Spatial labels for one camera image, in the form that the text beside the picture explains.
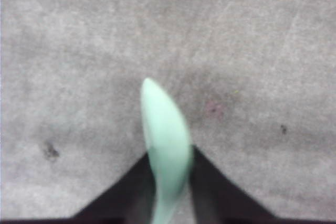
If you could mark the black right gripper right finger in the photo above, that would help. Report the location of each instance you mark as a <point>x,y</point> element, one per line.
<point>216,197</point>

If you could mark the mint green plastic spoon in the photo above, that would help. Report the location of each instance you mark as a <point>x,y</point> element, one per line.
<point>169,147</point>

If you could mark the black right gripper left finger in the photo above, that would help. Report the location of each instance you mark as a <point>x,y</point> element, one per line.
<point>130,198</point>

